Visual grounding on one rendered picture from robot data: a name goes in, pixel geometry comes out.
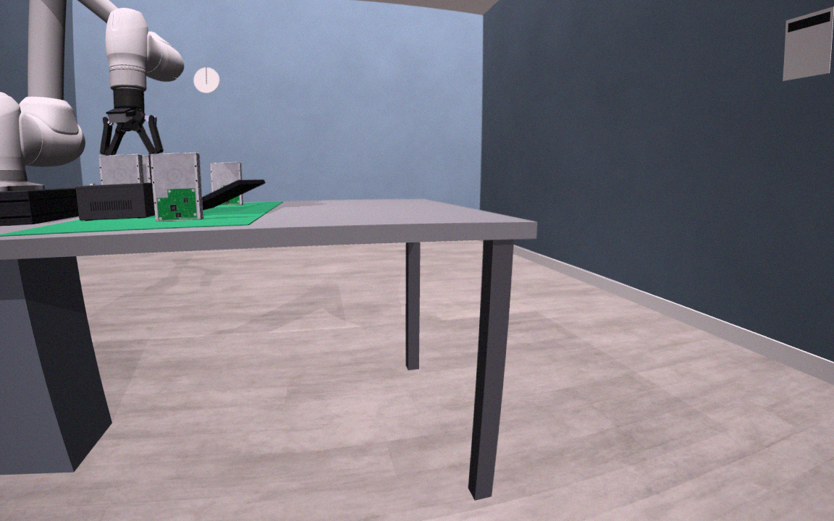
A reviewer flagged green flat mat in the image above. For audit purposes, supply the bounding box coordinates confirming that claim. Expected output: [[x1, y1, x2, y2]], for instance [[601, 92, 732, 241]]
[[0, 202, 282, 237]]

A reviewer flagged black-framed status screen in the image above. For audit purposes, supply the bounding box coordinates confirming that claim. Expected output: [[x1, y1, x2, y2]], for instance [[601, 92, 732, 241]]
[[202, 179, 265, 210]]

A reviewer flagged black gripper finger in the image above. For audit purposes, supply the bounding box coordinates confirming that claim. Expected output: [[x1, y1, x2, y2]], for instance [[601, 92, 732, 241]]
[[130, 115, 164, 180], [100, 117, 126, 156]]

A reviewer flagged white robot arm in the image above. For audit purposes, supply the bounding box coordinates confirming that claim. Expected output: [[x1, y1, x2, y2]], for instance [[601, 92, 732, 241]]
[[0, 0, 184, 192]]

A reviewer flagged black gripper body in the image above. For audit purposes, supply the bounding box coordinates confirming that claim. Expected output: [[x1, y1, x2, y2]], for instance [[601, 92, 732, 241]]
[[113, 88, 146, 132]]

